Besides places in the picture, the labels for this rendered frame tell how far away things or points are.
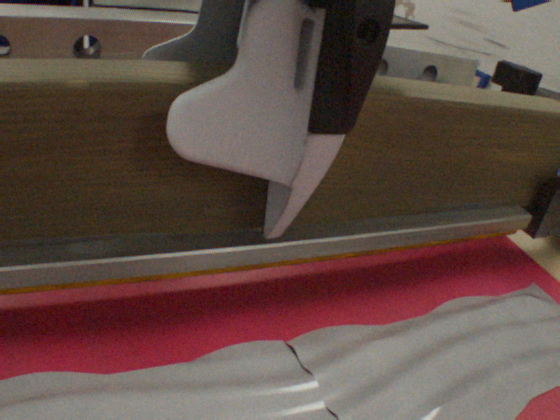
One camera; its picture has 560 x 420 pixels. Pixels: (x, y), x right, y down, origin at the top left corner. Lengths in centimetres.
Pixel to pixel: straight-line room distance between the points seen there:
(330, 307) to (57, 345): 13
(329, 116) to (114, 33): 26
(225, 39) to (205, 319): 12
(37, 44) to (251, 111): 26
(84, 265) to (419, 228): 16
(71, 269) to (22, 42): 24
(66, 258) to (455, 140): 19
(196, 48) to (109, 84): 6
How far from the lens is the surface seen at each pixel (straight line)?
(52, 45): 39
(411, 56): 50
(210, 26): 21
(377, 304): 25
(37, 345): 21
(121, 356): 20
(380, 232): 23
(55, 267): 18
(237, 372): 19
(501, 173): 29
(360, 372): 21
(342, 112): 16
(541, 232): 33
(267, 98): 16
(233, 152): 16
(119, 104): 17
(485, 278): 31
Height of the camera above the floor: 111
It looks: 30 degrees down
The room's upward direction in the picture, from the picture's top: 12 degrees clockwise
